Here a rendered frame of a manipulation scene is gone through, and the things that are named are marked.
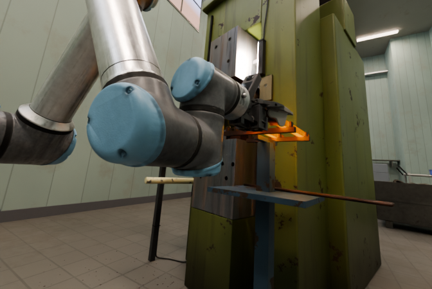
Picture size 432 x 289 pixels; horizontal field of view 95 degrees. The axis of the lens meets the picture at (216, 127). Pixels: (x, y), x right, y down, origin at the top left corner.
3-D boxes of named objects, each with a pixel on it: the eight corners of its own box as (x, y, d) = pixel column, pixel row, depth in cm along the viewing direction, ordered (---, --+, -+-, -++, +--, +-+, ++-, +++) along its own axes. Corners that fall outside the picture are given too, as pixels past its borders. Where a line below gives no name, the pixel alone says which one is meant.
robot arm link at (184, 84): (163, 106, 38) (170, 59, 40) (206, 121, 47) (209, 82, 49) (199, 99, 32) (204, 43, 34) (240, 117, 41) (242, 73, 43)
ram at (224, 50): (244, 72, 129) (247, 18, 138) (206, 87, 157) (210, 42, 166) (278, 91, 157) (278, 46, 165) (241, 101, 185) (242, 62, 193)
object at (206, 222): (227, 322, 97) (232, 220, 107) (183, 285, 125) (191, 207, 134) (284, 284, 134) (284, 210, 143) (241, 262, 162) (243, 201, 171)
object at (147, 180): (146, 184, 134) (148, 176, 135) (143, 183, 138) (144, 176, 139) (198, 184, 163) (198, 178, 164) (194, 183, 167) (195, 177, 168)
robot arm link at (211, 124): (150, 174, 33) (160, 102, 35) (188, 174, 43) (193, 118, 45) (200, 179, 29) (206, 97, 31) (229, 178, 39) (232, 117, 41)
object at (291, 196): (305, 208, 61) (305, 201, 61) (207, 191, 86) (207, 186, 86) (324, 200, 84) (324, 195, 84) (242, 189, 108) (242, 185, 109)
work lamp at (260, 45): (265, 72, 130) (267, -39, 148) (256, 74, 135) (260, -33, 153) (268, 74, 133) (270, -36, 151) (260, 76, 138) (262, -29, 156)
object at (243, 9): (260, 21, 147) (262, -31, 157) (222, 43, 177) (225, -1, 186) (289, 47, 176) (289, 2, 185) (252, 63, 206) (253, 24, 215)
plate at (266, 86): (271, 99, 125) (271, 74, 128) (259, 101, 131) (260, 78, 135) (272, 100, 126) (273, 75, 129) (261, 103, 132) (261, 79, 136)
